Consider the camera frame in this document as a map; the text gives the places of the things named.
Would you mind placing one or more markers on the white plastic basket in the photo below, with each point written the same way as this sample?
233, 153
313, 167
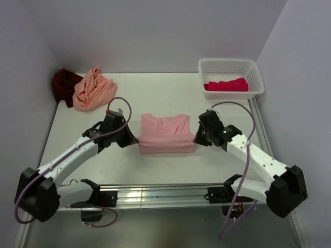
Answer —
226, 69

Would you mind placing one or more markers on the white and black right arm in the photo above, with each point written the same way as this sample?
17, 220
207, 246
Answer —
282, 188

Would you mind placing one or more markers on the light pink t-shirt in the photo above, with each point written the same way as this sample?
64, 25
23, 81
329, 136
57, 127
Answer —
165, 134

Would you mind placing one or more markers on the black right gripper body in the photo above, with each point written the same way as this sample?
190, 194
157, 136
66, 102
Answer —
203, 136

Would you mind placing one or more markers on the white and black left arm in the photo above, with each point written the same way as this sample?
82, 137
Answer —
40, 192

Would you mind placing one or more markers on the peach orange t-shirt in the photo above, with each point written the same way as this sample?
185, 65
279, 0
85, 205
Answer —
93, 91

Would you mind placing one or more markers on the dark maroon t-shirt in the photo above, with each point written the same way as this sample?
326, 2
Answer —
63, 84

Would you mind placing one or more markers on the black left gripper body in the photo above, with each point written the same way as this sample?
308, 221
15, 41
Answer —
123, 137

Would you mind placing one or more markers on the red rolled t-shirt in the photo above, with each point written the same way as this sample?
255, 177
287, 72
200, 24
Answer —
239, 84

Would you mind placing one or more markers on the aluminium frame rails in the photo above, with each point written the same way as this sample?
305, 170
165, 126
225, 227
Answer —
161, 196

